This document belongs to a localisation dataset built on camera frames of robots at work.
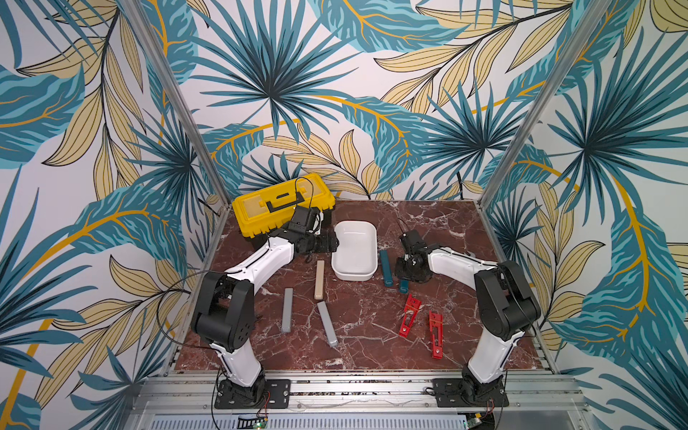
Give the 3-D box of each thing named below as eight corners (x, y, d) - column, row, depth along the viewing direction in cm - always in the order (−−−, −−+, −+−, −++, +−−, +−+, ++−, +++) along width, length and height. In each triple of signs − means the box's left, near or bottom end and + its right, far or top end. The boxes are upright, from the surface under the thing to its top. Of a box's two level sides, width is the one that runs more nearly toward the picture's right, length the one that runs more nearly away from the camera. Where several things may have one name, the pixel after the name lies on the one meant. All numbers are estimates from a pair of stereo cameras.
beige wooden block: (314, 298, 92) (314, 295, 91) (317, 263, 101) (316, 260, 99) (322, 298, 93) (322, 295, 91) (324, 263, 101) (324, 260, 99)
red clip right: (429, 357, 82) (431, 355, 80) (429, 313, 91) (431, 310, 89) (441, 360, 82) (444, 358, 80) (440, 315, 90) (442, 312, 88)
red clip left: (398, 335, 86) (399, 333, 84) (407, 296, 94) (408, 293, 93) (413, 341, 85) (415, 339, 83) (421, 300, 93) (423, 298, 92)
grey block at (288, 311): (282, 332, 86) (280, 328, 84) (286, 293, 95) (284, 288, 92) (291, 331, 86) (289, 328, 84) (294, 292, 95) (292, 288, 92)
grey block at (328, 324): (330, 348, 83) (329, 345, 81) (318, 306, 92) (317, 302, 89) (338, 345, 84) (338, 342, 81) (325, 304, 92) (325, 300, 90)
